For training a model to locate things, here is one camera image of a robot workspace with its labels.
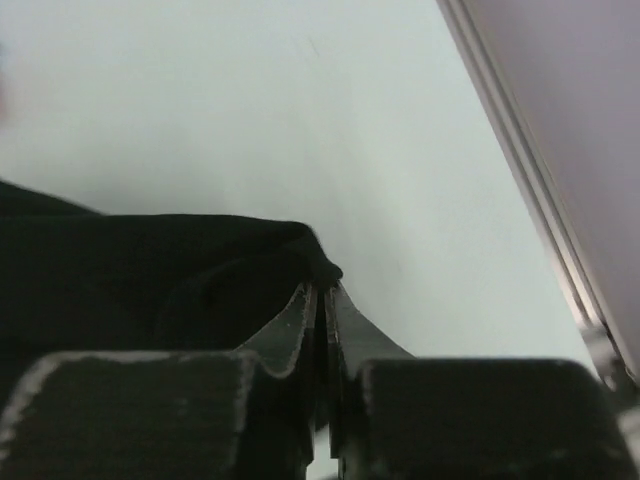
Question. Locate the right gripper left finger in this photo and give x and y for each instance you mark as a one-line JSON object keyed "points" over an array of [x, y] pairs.
{"points": [[241, 414]]}

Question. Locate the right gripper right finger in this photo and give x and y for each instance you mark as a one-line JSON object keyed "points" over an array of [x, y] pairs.
{"points": [[397, 416]]}

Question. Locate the black polo shirt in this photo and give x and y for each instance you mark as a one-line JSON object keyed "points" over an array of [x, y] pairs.
{"points": [[76, 279]]}

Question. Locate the right aluminium frame post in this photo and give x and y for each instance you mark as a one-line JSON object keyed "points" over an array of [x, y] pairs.
{"points": [[593, 316]]}

